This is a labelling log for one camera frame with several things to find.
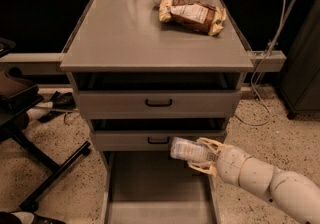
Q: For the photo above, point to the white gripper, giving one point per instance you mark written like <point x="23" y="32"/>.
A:
<point x="230" y="164"/>

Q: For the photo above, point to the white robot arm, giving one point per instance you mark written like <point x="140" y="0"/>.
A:
<point x="291" y="192"/>

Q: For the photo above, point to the grey bottom drawer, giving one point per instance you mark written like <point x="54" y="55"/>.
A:
<point x="150" y="187"/>

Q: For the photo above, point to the grey drawer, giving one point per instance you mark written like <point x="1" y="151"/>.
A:
<point x="134" y="104"/>
<point x="151" y="140"/>
<point x="150" y="187"/>

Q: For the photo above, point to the grey drawer cabinet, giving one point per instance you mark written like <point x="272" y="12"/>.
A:
<point x="121" y="45"/>

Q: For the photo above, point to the grey middle drawer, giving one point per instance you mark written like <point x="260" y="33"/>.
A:
<point x="151" y="140"/>

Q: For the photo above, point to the grey top drawer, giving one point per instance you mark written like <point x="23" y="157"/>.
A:
<point x="134" y="104"/>

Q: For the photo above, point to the dark cabinet at right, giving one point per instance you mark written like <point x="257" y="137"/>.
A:
<point x="299" y="81"/>

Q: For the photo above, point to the brown yellow chip bag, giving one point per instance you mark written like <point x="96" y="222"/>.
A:
<point x="194" y="15"/>

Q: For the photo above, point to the black shoe on floor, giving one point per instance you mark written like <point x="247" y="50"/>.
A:
<point x="58" y="104"/>

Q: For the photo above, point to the black chair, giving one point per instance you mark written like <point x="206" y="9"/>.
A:
<point x="17" y="96"/>

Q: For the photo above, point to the black white shoe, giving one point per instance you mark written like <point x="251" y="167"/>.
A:
<point x="22" y="217"/>

